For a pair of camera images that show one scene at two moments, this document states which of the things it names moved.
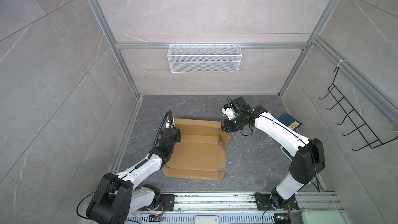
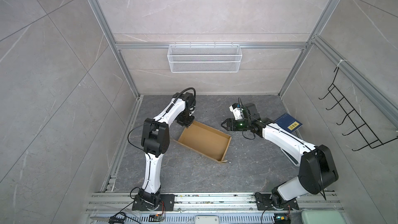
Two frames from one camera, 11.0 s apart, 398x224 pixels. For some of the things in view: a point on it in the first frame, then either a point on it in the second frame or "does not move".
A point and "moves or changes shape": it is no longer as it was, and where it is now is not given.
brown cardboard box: x=200 y=154 moves or changes shape
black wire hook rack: x=372 y=140 does not move
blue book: x=293 y=123 does not move
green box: x=323 y=217 does not move
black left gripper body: x=177 y=137 → x=186 y=119
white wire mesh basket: x=203 y=58 does not move
